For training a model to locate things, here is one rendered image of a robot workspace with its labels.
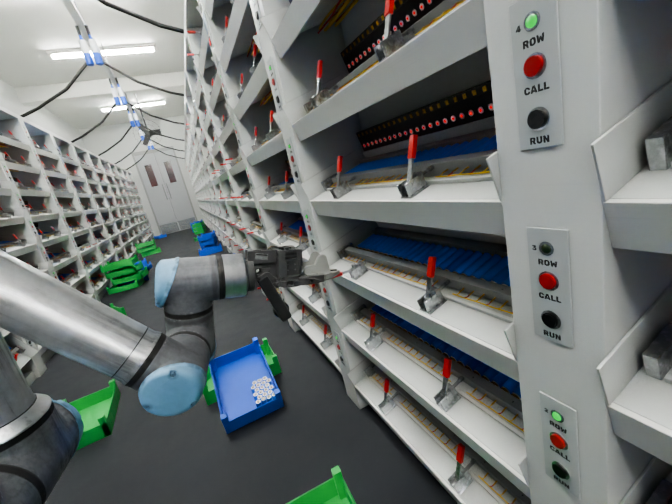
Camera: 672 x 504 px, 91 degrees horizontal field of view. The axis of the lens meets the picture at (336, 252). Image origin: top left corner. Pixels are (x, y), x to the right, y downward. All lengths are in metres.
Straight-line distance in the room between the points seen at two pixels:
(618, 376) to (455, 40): 0.37
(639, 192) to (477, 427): 0.45
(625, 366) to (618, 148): 0.21
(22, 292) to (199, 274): 0.24
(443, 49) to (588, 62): 0.16
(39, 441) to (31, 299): 0.38
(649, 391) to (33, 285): 0.72
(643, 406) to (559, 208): 0.20
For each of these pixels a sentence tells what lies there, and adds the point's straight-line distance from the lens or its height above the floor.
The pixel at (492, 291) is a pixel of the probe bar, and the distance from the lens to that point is 0.55.
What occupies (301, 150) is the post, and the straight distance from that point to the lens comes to 0.92.
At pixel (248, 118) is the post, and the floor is 1.04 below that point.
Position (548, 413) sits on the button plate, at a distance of 0.49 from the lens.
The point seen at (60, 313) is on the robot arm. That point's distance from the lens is 0.60.
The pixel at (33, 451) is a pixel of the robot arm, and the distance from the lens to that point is 0.92.
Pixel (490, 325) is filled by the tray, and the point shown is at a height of 0.50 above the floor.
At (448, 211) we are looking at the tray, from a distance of 0.46.
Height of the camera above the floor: 0.76
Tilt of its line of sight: 14 degrees down
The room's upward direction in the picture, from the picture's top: 13 degrees counter-clockwise
